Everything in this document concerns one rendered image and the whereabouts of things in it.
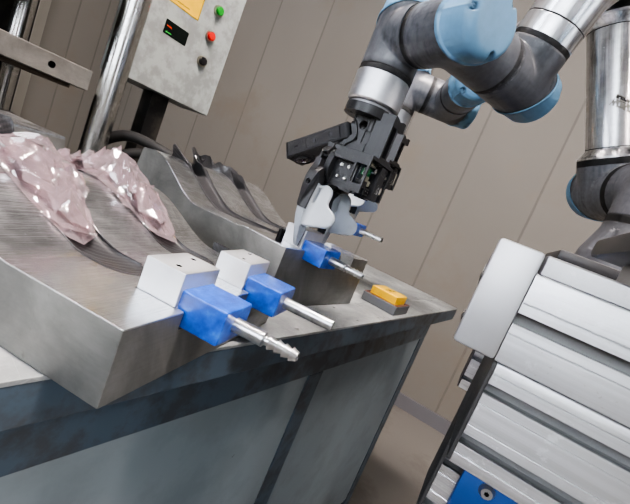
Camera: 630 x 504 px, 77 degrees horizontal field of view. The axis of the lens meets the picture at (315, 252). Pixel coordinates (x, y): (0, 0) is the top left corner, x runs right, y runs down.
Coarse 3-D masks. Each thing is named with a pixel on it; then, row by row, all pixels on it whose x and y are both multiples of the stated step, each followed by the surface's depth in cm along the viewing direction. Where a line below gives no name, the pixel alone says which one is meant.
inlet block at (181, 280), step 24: (168, 264) 29; (192, 264) 32; (144, 288) 30; (168, 288) 29; (192, 288) 30; (216, 288) 32; (192, 312) 29; (216, 312) 29; (240, 312) 30; (216, 336) 29; (264, 336) 30; (288, 360) 29
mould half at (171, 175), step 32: (160, 160) 68; (192, 192) 66; (224, 192) 74; (256, 192) 86; (192, 224) 62; (224, 224) 59; (288, 256) 53; (352, 256) 71; (320, 288) 64; (352, 288) 74
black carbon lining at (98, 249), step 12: (0, 120) 49; (0, 132) 49; (12, 132) 50; (96, 228) 36; (72, 240) 34; (96, 240) 36; (156, 240) 43; (168, 240) 46; (84, 252) 33; (96, 252) 35; (108, 252) 35; (120, 252) 36; (180, 252) 45; (192, 252) 46; (108, 264) 34; (120, 264) 34; (132, 264) 35
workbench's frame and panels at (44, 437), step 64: (192, 384) 45; (256, 384) 56; (320, 384) 75; (384, 384) 112; (0, 448) 30; (64, 448) 35; (128, 448) 41; (192, 448) 50; (256, 448) 65; (320, 448) 90
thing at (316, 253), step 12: (288, 228) 58; (288, 240) 57; (312, 240) 58; (312, 252) 56; (324, 252) 54; (336, 252) 57; (312, 264) 55; (324, 264) 55; (336, 264) 55; (360, 276) 53
